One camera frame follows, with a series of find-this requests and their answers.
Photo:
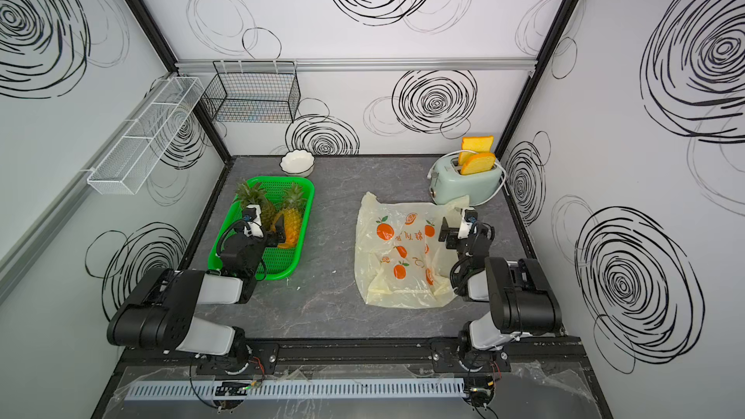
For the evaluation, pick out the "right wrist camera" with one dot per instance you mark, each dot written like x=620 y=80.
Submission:
x=469 y=217

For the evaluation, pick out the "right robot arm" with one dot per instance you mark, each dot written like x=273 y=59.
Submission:
x=520 y=299

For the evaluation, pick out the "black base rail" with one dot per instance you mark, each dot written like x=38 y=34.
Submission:
x=443 y=355

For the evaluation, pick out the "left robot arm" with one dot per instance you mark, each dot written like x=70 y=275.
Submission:
x=159 y=314

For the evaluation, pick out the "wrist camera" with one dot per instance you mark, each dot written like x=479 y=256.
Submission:
x=469 y=217
x=251 y=215

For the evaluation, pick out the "white scalloped bowl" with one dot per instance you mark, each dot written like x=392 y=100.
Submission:
x=299 y=163

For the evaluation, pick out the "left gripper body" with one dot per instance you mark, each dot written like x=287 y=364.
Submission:
x=269 y=241

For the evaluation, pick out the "yellow plastic bag with oranges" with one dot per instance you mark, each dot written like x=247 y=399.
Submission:
x=399 y=261

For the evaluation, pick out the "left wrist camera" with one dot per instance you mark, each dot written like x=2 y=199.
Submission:
x=251 y=215

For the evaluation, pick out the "white mesh wall shelf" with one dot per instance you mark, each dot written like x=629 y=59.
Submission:
x=125 y=168

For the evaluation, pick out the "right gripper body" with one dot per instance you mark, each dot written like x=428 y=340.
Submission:
x=454 y=241

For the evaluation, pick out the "pineapple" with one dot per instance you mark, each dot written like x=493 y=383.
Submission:
x=257 y=195
x=291 y=214

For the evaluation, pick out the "toast slice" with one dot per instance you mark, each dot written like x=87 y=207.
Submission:
x=474 y=145
x=478 y=163

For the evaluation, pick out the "white slotted cable duct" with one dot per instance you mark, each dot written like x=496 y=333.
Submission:
x=296 y=389

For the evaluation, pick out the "black wire basket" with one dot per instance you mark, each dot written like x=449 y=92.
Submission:
x=257 y=91

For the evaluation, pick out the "toast slice rear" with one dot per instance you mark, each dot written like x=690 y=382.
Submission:
x=474 y=145

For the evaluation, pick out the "toast slice front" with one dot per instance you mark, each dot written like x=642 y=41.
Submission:
x=478 y=163

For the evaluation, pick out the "green plastic basket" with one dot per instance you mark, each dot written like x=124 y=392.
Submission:
x=280 y=262

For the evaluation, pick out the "mint green toaster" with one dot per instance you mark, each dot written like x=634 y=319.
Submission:
x=447 y=183

